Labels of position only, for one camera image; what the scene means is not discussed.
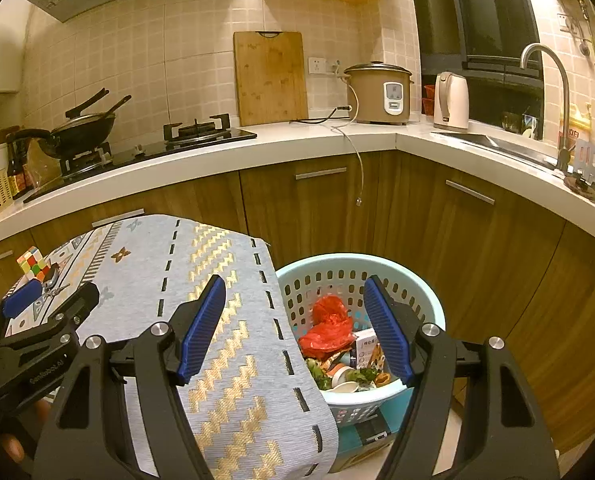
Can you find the white medicine box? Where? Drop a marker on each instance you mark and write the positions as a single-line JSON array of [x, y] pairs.
[[365, 347]]

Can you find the teal cardboard box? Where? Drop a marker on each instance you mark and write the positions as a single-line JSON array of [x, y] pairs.
[[372, 435]]

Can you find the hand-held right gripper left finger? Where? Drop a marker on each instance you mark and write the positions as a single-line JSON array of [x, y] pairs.
[[205, 330]]

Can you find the cream electric kettle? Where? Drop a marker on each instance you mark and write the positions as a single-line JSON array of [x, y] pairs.
[[450, 102]]

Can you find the black gas stove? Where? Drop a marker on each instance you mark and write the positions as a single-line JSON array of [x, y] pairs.
[[192, 135]]

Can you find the metal faucet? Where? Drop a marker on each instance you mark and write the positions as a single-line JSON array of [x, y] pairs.
[[563, 110]]

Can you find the red plastic bag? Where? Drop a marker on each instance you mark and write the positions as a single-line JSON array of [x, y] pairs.
[[327, 330]]

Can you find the light blue perforated plastic basket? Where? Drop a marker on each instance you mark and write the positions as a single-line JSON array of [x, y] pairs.
[[327, 270]]

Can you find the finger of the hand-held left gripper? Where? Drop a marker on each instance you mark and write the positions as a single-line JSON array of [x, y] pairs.
[[72, 305], [22, 297]]

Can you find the brown rice cooker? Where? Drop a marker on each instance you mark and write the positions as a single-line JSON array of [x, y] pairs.
[[372, 95]]

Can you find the red container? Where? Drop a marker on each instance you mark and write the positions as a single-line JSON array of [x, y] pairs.
[[428, 100]]

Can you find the colourful puzzle cube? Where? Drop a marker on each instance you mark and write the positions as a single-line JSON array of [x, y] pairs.
[[33, 262]]

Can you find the dark window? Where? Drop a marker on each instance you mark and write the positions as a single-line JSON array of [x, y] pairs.
[[477, 20]]

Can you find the person's left hand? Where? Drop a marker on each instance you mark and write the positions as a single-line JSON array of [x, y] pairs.
[[13, 449]]

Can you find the wooden kitchen cabinet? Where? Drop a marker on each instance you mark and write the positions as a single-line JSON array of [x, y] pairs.
[[477, 270]]

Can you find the yellow and red packet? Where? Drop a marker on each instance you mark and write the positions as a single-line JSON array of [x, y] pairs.
[[580, 127]]

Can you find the black wok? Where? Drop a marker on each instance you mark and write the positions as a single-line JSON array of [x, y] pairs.
[[82, 132]]

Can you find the orange and white paper cup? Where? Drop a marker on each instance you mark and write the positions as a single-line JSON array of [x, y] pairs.
[[345, 386]]

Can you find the black spatula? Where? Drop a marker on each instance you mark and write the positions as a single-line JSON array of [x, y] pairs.
[[114, 106]]

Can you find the grey plastic rack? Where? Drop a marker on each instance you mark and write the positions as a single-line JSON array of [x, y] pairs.
[[587, 162]]

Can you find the glass jars on sill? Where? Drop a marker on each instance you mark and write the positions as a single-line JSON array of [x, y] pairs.
[[520, 122]]

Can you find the green vegetable scraps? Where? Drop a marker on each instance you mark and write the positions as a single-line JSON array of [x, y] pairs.
[[365, 375]]

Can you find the white wall socket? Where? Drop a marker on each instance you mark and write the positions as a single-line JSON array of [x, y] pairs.
[[317, 65]]

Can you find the grey patterned tablecloth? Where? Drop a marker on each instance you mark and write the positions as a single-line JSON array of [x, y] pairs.
[[142, 260]]

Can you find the dark sauce bottle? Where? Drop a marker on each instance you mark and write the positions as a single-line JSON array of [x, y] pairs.
[[16, 175]]

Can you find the steel sink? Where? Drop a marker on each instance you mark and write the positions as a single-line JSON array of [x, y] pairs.
[[497, 147]]

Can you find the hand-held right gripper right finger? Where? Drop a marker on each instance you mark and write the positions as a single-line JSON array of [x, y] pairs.
[[385, 332]]

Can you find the wooden cutting board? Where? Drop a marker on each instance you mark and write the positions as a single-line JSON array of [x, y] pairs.
[[270, 77]]

